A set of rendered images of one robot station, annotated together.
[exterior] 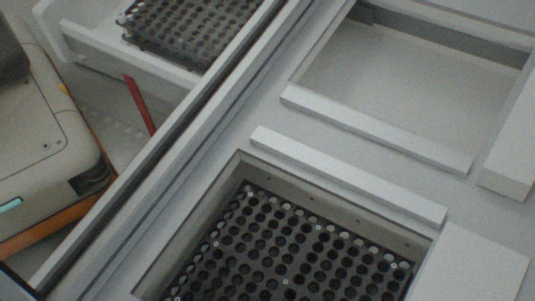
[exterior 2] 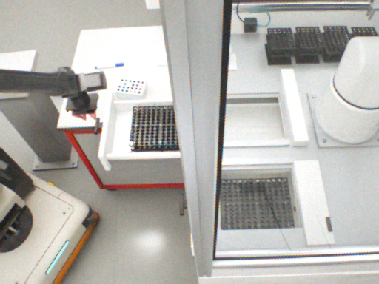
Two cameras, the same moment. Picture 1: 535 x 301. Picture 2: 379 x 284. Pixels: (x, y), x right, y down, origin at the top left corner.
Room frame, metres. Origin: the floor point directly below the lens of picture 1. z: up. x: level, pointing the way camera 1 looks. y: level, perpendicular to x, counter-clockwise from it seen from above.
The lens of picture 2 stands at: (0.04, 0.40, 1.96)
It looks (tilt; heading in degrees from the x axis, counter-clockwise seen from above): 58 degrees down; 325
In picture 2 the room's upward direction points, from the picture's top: 5 degrees counter-clockwise
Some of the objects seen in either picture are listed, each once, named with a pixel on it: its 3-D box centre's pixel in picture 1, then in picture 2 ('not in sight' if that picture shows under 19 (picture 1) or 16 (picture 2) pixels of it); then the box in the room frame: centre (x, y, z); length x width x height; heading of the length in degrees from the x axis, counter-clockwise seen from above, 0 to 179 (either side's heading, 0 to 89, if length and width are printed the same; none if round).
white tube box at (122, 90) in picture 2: not in sight; (131, 89); (1.02, 0.00, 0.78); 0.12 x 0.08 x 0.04; 40
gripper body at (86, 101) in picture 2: not in sight; (79, 97); (0.83, 0.26, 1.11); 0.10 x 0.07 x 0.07; 51
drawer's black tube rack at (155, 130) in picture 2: not in sight; (161, 129); (0.70, 0.06, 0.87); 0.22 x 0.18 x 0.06; 51
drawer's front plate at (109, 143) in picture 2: not in sight; (109, 130); (0.83, 0.21, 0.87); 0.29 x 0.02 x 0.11; 141
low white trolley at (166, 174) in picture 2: not in sight; (142, 117); (1.13, -0.06, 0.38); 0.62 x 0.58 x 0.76; 141
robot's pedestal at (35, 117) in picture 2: not in sight; (35, 116); (1.56, 0.41, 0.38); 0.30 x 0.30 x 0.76; 54
